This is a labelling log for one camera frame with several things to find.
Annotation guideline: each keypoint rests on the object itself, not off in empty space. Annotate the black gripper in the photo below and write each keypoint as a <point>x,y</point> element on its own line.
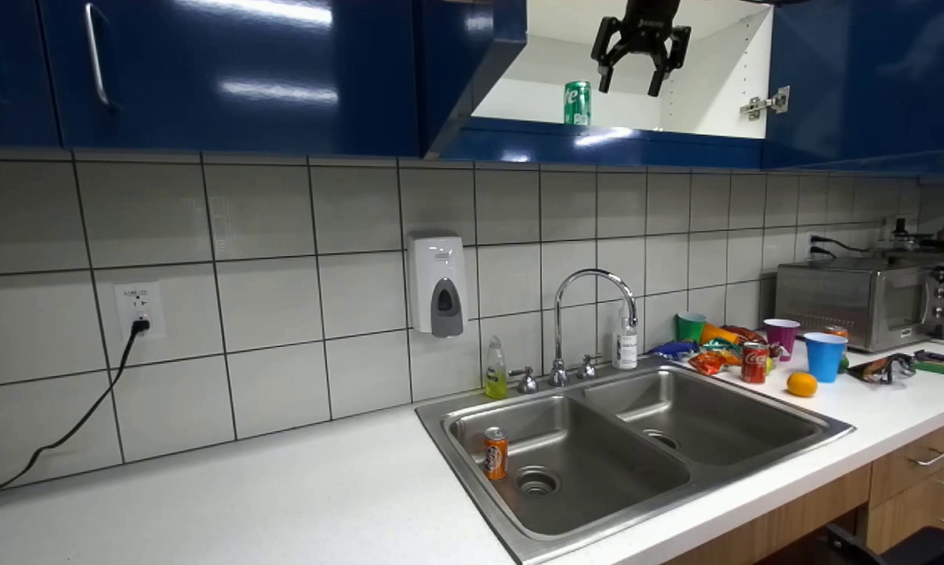
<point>650,15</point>

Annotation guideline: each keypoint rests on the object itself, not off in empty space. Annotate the metal cabinet hinge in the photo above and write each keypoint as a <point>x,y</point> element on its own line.
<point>765,102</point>

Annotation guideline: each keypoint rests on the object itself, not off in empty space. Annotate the red cola can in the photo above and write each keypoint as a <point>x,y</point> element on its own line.
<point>753,363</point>

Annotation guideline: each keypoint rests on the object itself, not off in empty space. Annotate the wooden base cabinet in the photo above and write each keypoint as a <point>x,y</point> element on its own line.
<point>804,519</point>

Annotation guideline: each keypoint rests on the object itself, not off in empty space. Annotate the green plastic cup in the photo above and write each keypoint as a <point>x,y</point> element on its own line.
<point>688,328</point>

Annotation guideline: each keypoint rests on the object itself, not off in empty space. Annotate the chrome faucet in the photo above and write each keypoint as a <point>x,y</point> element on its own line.
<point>557,335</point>

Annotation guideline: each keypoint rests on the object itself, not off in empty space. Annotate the white pump bottle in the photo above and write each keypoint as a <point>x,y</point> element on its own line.
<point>626,352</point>

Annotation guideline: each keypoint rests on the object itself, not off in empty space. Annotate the blue snack bag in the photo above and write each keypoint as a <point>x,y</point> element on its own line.
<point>677,352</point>

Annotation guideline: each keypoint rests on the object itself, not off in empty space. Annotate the red orange snack bag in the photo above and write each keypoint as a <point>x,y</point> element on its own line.
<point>708,363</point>

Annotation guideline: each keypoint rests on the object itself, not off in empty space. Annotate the purple plastic cup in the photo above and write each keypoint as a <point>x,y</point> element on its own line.
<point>782,336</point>

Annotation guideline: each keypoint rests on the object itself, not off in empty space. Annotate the steel microwave oven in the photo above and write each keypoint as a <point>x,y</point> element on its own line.
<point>847,298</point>

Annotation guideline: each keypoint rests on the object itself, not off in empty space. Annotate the blue plastic cup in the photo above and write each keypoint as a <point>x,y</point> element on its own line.
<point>826,358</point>

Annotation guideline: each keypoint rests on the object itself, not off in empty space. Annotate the green dish soap bottle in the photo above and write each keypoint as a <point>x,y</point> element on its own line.
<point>496,383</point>

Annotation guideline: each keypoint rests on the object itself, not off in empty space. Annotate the orange fruit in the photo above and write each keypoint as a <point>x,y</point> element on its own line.
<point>801,383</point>

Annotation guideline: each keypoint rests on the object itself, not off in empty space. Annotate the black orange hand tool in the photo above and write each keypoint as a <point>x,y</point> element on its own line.
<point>889,368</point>

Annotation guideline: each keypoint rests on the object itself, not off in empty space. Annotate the steel double sink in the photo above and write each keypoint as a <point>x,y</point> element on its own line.
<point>596,472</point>

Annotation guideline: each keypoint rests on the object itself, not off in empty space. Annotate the small orange bottle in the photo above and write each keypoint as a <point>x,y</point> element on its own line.
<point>496,455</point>

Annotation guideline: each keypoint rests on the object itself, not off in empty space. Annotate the black chair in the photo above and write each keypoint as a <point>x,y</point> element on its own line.
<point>927,548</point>

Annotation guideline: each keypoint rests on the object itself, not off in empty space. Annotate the wall cabinet white inside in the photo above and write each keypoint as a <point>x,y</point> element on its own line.
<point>721,62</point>

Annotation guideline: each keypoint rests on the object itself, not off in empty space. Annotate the white wall soap dispenser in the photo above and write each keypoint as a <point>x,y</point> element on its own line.
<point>434,268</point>

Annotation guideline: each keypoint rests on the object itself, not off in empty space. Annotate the white wall outlet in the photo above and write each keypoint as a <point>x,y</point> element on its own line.
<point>136,303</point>

